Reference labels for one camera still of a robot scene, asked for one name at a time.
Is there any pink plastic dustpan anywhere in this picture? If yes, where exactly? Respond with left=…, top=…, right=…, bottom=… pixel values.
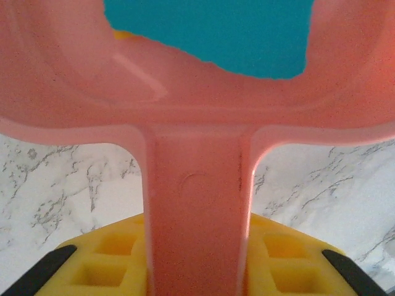
left=0, top=0, right=395, bottom=296

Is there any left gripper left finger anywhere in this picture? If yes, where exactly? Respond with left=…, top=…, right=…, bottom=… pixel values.
left=0, top=215, right=149, bottom=296

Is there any blue paper scrap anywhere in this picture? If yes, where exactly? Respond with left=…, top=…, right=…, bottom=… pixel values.
left=103, top=0, right=312, bottom=80

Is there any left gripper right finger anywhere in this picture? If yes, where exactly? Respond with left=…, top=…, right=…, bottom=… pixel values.
left=246, top=214, right=391, bottom=296

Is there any yellow paper scrap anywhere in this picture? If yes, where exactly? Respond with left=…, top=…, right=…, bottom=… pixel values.
left=112, top=30, right=143, bottom=43

